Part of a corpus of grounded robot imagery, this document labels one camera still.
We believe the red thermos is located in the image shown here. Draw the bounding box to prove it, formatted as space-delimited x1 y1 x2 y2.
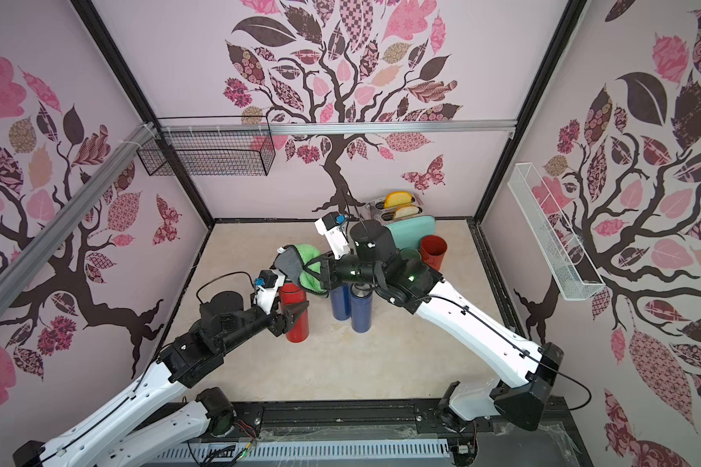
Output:
278 282 310 344

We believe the green and grey cloth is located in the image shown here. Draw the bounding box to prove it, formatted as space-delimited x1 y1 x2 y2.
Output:
274 244 327 296

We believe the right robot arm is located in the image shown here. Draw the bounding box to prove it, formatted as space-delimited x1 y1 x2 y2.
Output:
315 213 563 431

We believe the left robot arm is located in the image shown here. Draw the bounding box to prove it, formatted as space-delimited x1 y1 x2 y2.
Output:
13 290 309 466

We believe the dark blue thermos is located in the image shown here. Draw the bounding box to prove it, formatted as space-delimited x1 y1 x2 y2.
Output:
350 284 373 334

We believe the green cup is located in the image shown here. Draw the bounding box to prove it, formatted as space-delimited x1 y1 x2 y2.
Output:
399 248 422 261

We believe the mint green toaster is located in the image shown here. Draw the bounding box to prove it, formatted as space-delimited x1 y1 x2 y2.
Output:
366 193 436 249

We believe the pale bread slice front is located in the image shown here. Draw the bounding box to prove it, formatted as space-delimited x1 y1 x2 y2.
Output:
393 204 421 220

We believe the yellow bread slice back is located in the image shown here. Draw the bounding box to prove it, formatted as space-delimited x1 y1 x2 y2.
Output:
383 191 414 209

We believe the red cup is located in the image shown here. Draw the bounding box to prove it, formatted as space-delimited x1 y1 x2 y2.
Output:
420 235 448 272

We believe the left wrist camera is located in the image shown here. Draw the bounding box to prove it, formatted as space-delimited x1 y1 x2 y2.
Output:
252 270 285 314

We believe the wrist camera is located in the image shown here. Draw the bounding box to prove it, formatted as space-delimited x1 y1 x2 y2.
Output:
315 212 351 260
252 270 285 314

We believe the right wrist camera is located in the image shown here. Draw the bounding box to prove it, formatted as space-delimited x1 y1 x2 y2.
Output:
315 212 351 260

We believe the black wire basket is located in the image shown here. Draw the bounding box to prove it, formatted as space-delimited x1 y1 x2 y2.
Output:
137 116 277 176

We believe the white slotted cable duct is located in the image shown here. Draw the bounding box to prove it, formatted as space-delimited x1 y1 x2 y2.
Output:
149 439 451 466

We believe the aluminium rail back wall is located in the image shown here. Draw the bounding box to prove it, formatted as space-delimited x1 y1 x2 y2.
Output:
162 120 517 135

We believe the aluminium rail wall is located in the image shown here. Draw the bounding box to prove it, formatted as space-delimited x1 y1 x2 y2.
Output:
0 123 154 316
162 120 517 135

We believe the white wire basket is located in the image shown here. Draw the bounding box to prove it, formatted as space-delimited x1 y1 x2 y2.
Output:
507 163 606 302

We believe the aluminium rail left wall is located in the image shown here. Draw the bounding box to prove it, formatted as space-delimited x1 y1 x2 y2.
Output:
0 123 154 316

